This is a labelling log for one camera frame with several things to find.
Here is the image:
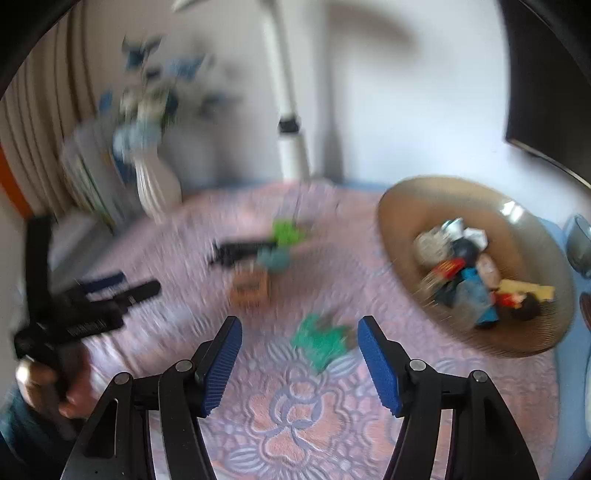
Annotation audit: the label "beige curtain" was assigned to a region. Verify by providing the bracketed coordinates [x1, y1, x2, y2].
[0, 14, 107, 217]

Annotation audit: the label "black-haired toy figure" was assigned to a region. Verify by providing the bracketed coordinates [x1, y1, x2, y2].
[495, 291, 543, 324]

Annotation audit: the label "blue artificial flowers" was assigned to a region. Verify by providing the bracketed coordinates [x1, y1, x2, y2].
[99, 37, 232, 158]

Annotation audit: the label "stack of books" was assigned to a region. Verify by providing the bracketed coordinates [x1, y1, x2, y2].
[62, 122, 139, 232]

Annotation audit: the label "person's left forearm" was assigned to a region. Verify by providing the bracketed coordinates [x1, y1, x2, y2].
[0, 388, 79, 467]

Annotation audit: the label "teal toy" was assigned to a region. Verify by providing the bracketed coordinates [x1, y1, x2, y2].
[256, 247, 291, 273]

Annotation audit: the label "brown glass bowl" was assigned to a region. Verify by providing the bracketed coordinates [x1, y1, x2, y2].
[378, 174, 577, 360]

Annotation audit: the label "orange wall strip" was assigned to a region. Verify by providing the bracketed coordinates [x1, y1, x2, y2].
[0, 145, 33, 217]

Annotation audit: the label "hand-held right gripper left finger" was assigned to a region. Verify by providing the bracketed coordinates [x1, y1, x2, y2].
[60, 316, 243, 480]

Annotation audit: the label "green-shirt toy figure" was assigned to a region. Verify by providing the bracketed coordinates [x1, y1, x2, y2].
[292, 314, 356, 372]

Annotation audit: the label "clear glass bowl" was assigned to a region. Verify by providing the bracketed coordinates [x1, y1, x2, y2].
[564, 215, 591, 278]

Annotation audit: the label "white pipe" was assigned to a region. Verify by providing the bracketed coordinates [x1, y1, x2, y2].
[261, 0, 311, 178]

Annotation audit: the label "white ribbed vase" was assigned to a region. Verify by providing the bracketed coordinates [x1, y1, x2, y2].
[134, 148, 182, 217]

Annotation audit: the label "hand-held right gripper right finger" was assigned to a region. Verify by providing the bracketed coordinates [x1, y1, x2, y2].
[358, 315, 541, 480]

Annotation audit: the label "bright green toy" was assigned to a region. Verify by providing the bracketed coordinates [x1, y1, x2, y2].
[271, 220, 308, 247]

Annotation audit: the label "orange-brown small box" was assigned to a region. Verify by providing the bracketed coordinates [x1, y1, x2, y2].
[231, 270, 271, 308]

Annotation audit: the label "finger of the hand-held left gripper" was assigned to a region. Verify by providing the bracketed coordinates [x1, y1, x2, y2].
[88, 281, 162, 315]
[76, 272, 127, 301]

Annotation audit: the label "person's left hand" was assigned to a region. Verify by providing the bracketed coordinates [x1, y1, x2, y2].
[16, 355, 93, 418]

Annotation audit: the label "black television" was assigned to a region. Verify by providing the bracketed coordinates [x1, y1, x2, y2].
[501, 0, 591, 188]

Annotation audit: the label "pink patterned blanket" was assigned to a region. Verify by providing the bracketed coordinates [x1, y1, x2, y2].
[46, 180, 561, 480]

